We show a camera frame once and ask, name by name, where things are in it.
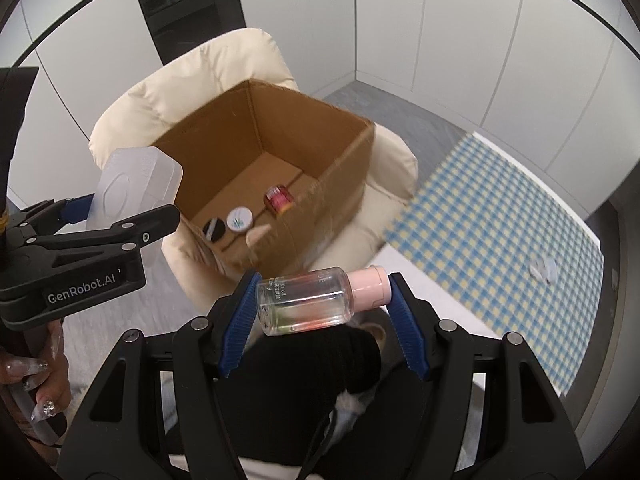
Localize clear bottle with pink cap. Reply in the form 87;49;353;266
256;265;388;337

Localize blue yellow checkered tablecloth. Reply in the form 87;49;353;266
382;132;606;396

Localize black glass cabinet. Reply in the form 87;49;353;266
126;0;248;67

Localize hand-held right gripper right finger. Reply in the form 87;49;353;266
387;272;586;480

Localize red and gold can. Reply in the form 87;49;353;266
263;185;293;213

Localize cream padded chair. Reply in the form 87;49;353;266
89;28;420;306

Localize white round jar green leaf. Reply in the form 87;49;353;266
226;207;253;233

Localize person's left hand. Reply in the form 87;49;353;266
0;317;73;441

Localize tan makeup sponge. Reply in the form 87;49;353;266
246;225;273;251

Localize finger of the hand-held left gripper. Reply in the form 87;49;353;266
10;203;181;261
12;194;96;233

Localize person's legs in black trousers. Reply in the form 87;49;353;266
162;312;491;480

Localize large cardboard box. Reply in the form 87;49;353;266
150;79;377;273

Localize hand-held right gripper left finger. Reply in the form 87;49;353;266
59;269;263;480

